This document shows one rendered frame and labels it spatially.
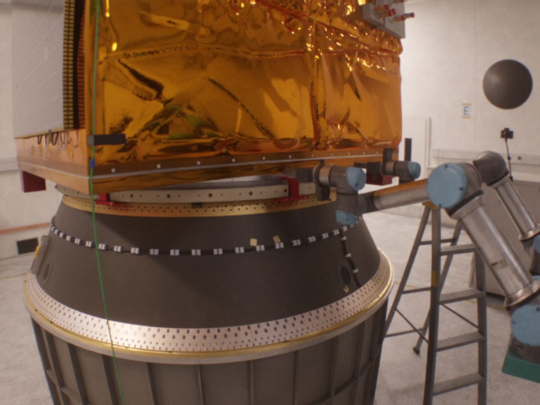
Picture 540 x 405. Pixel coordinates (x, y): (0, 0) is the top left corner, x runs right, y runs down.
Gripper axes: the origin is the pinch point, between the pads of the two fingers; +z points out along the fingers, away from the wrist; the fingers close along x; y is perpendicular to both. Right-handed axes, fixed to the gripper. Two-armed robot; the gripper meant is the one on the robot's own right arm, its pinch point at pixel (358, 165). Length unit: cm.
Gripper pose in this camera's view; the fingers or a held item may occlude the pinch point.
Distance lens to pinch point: 180.4
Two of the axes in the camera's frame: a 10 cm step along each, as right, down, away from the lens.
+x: 7.0, -1.3, 7.0
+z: -7.1, -1.3, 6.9
